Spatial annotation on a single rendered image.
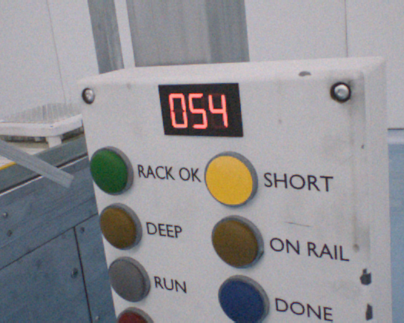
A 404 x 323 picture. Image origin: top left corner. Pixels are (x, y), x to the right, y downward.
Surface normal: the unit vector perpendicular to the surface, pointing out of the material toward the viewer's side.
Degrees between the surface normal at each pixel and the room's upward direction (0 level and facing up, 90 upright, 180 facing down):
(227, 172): 87
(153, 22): 90
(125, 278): 87
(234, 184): 90
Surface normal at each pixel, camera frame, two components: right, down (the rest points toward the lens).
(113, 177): -0.45, 0.31
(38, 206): 0.86, 0.04
